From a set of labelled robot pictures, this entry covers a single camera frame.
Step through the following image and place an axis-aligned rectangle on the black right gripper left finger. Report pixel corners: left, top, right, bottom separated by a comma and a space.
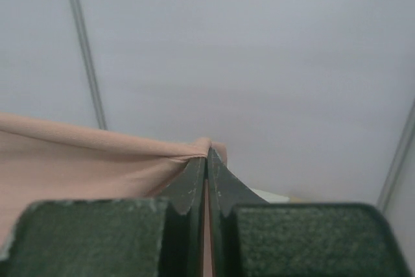
1, 158, 206, 276

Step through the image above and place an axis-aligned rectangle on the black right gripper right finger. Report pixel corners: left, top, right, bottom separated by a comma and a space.
206, 150, 404, 276

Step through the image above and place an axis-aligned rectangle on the pink printed t-shirt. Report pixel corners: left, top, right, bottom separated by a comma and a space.
0, 112, 230, 277

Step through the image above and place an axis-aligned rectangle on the right aluminium frame post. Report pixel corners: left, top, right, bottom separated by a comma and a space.
376, 102, 414, 213

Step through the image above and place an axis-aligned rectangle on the aluminium frame post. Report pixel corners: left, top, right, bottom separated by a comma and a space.
69, 0, 108, 130
376, 102, 414, 213

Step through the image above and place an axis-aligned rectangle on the left aluminium frame post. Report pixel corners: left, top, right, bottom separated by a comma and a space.
69, 0, 108, 130

